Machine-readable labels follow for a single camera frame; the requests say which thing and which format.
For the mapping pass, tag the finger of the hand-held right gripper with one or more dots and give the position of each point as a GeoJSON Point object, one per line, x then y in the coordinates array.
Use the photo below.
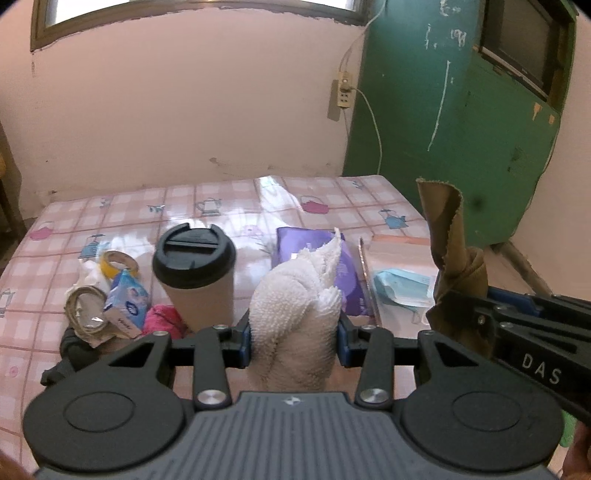
{"type": "Point", "coordinates": [531, 364]}
{"type": "Point", "coordinates": [517, 300]}

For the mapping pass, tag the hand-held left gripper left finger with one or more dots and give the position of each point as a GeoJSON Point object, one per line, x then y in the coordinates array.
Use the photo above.
{"type": "Point", "coordinates": [245, 345]}

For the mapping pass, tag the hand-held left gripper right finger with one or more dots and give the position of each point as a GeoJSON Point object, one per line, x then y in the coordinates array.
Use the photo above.
{"type": "Point", "coordinates": [342, 344]}

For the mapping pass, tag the white terry towel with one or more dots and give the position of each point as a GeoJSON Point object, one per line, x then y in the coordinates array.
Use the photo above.
{"type": "Point", "coordinates": [291, 314]}

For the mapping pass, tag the blue face mask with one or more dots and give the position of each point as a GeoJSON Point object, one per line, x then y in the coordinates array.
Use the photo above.
{"type": "Point", "coordinates": [401, 288]}

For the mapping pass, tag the pink fuzzy cloth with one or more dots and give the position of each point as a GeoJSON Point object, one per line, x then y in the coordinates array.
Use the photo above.
{"type": "Point", "coordinates": [161, 319]}

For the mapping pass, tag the brown cloth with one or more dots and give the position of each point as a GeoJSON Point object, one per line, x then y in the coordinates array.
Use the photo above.
{"type": "Point", "coordinates": [445, 230]}

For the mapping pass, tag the shallow cardboard box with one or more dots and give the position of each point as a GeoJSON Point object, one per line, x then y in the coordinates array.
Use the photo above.
{"type": "Point", "coordinates": [397, 254]}

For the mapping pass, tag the paper cup with black lid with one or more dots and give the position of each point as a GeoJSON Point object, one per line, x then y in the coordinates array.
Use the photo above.
{"type": "Point", "coordinates": [196, 286]}

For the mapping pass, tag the purple tissue pack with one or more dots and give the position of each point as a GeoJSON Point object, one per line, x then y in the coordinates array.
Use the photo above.
{"type": "Point", "coordinates": [295, 242]}

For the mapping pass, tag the small blue tissue packet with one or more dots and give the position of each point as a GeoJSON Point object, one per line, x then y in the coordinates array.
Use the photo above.
{"type": "Point", "coordinates": [127, 300]}

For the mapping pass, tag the yellow tape roll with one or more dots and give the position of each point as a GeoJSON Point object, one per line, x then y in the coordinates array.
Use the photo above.
{"type": "Point", "coordinates": [121, 267]}

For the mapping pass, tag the green wooden cabinet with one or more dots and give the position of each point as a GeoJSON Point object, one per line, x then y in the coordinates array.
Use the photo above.
{"type": "Point", "coordinates": [415, 115]}

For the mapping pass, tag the dark glass pane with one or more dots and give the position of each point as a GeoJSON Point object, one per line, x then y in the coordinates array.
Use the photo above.
{"type": "Point", "coordinates": [521, 41]}

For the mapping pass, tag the beige wall socket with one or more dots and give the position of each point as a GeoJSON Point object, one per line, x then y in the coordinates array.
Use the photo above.
{"type": "Point", "coordinates": [345, 90]}

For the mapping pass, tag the window with dark frame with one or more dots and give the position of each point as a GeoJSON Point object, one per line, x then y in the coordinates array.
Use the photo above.
{"type": "Point", "coordinates": [184, 11]}

